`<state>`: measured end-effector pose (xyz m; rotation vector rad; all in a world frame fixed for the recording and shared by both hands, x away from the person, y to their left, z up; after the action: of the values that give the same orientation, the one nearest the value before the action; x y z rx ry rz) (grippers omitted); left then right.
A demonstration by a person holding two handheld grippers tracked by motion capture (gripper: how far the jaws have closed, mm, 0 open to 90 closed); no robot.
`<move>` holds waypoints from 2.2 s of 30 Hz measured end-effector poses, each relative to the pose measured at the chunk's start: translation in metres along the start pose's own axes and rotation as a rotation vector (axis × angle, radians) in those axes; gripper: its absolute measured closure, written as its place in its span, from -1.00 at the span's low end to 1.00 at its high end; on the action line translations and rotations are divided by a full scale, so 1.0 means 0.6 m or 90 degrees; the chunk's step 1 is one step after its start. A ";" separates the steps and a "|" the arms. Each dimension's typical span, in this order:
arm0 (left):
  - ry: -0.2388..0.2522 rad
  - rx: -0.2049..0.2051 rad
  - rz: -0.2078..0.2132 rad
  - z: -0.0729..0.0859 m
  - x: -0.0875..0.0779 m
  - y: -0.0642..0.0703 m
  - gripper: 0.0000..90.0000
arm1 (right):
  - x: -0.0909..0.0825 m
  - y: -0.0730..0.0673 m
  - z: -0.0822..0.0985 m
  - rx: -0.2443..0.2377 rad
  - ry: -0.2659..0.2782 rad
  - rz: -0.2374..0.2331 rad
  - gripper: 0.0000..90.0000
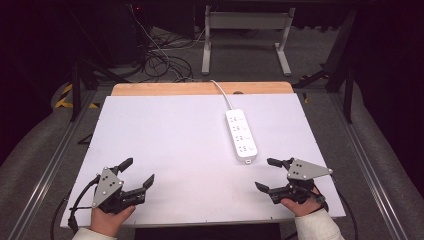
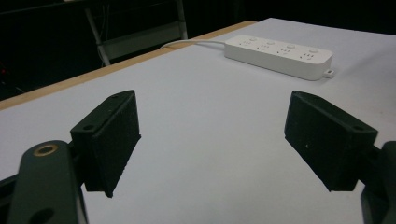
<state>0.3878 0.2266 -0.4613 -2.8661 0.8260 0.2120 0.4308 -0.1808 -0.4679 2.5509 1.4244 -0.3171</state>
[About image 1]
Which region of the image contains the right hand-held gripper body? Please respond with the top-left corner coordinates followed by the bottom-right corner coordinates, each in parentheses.
top-left (268, 158), bottom-right (334, 213)

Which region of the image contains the aluminium floor rail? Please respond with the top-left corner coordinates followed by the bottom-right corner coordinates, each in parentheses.
top-left (328, 91), bottom-right (409, 240)
top-left (8, 89), bottom-right (98, 240)

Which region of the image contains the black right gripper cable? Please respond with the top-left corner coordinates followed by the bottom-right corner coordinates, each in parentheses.
top-left (333, 186), bottom-right (360, 240)

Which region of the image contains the person's left hand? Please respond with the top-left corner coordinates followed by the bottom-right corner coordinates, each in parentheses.
top-left (89, 204), bottom-right (137, 238)

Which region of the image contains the black metal stand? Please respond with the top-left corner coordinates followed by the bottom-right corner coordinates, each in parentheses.
top-left (293, 9), bottom-right (359, 124)
top-left (68, 59), bottom-right (131, 123)

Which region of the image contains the wooden table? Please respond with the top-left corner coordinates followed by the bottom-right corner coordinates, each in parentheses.
top-left (110, 81), bottom-right (295, 97)

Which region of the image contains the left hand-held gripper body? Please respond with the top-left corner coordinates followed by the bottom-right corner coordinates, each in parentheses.
top-left (91, 166), bottom-right (148, 215)

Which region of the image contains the white power strip cable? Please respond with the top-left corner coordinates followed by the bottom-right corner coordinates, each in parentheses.
top-left (209, 79), bottom-right (235, 111)

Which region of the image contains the tangle of black floor cables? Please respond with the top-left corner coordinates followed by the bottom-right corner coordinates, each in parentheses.
top-left (126, 3), bottom-right (214, 84)

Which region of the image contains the white table sheet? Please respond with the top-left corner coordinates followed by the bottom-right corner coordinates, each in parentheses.
top-left (59, 93), bottom-right (347, 228)

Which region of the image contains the white power strip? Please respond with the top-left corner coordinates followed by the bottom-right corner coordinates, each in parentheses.
top-left (225, 108), bottom-right (259, 165)

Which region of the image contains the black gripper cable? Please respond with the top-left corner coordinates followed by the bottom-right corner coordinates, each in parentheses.
top-left (333, 186), bottom-right (360, 240)
top-left (49, 174), bottom-right (102, 240)

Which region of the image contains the person's right hand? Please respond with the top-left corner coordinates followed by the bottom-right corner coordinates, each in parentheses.
top-left (280, 196), bottom-right (323, 218)

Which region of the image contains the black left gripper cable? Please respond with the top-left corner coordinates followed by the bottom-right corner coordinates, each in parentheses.
top-left (49, 174), bottom-right (102, 240)

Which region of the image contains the white metal desk frame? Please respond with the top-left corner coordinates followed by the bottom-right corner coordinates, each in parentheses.
top-left (201, 4), bottom-right (297, 77)

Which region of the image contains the yellow black hazard tape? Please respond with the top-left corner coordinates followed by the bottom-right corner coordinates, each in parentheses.
top-left (54, 83), bottom-right (100, 110)

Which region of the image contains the dark flat object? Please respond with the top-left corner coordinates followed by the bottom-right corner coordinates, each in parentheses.
top-left (133, 223), bottom-right (282, 240)

